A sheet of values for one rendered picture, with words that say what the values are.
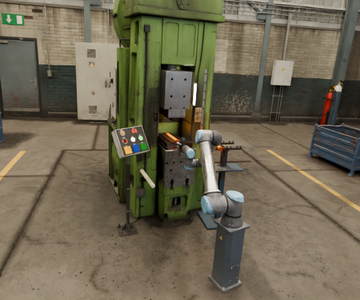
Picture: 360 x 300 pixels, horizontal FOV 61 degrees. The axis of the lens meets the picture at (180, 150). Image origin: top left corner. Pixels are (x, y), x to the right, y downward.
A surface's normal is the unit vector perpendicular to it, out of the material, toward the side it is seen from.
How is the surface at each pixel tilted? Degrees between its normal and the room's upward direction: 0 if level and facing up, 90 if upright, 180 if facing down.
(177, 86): 90
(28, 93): 90
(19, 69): 90
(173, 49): 90
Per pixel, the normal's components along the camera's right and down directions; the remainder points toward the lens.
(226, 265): -0.24, 0.28
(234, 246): 0.52, 0.28
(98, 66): 0.17, 0.30
